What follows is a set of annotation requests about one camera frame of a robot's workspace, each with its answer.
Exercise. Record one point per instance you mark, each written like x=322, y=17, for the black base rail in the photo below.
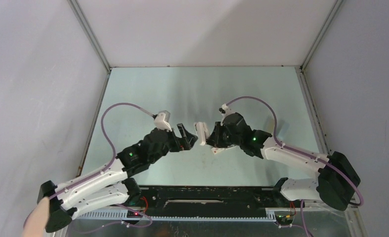
x=211, y=202

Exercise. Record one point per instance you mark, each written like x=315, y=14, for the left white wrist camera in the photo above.
x=161, y=121

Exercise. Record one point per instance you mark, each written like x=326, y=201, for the small white mini stapler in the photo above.
x=202, y=132

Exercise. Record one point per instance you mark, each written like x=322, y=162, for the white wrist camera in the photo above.
x=225, y=111
x=161, y=121

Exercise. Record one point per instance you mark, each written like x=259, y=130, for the right small circuit board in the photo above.
x=285, y=220

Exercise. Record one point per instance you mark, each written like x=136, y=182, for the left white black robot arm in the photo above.
x=112, y=183

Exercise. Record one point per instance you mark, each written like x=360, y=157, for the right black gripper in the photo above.
x=215, y=140

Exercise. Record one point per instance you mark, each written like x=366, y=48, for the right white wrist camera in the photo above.
x=225, y=111

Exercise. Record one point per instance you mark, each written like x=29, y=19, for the left small circuit board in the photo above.
x=132, y=214

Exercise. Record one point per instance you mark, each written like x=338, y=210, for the small circuit board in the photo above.
x=132, y=214
x=285, y=220

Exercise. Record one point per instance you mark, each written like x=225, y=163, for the beige stapler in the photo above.
x=270, y=125

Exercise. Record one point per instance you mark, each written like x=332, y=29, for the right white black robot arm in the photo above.
x=332, y=179

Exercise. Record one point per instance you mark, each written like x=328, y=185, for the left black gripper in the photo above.
x=186, y=142

